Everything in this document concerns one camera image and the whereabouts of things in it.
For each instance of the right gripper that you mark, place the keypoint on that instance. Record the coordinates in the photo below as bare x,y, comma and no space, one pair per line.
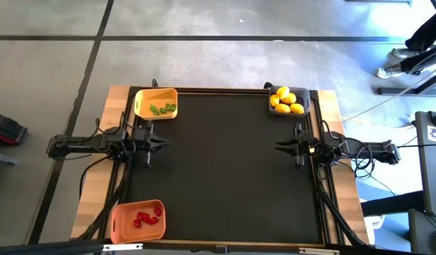
308,145

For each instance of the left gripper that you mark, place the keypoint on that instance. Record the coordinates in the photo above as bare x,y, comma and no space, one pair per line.
140,140

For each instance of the yellow lemon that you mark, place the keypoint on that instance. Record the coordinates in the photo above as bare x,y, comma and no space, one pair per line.
282,92
297,108
282,108
274,100
289,98

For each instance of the small red pepper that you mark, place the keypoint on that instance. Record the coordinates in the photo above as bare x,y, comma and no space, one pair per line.
157,211
136,223
153,220
146,217
140,215

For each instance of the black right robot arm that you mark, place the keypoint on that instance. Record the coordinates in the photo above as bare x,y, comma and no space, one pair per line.
370,148

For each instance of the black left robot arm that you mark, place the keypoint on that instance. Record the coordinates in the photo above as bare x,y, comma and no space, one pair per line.
83,146

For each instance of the yellow plastic basket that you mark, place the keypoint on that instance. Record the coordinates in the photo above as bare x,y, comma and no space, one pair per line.
147,97

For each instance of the grey plastic basket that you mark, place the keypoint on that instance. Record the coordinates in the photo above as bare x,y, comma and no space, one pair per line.
304,95

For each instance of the black table mat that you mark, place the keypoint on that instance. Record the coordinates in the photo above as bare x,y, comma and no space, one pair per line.
221,184

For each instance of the orange plastic basket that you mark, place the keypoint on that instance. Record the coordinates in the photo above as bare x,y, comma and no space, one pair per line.
126,232

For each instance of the black desk foot bar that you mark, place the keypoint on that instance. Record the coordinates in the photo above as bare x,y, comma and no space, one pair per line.
398,91

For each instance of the person's shoe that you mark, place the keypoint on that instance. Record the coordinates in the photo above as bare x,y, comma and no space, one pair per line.
403,52
389,70

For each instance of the grey desk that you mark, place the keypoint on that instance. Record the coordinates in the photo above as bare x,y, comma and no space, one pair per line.
432,170

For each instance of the white printed paper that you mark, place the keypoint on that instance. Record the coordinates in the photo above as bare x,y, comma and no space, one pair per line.
435,134

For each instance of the red and black case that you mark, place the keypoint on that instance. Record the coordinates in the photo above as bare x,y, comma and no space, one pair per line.
5,129

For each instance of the black rig beam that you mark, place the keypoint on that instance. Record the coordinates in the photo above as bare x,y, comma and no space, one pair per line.
44,248

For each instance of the grey stand foot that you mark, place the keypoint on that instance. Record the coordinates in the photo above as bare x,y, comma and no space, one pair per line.
0,157

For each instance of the person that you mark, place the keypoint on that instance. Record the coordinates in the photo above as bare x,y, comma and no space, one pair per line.
425,35

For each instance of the white metal bracket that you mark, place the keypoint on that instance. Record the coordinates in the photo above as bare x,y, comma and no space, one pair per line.
122,246
319,251

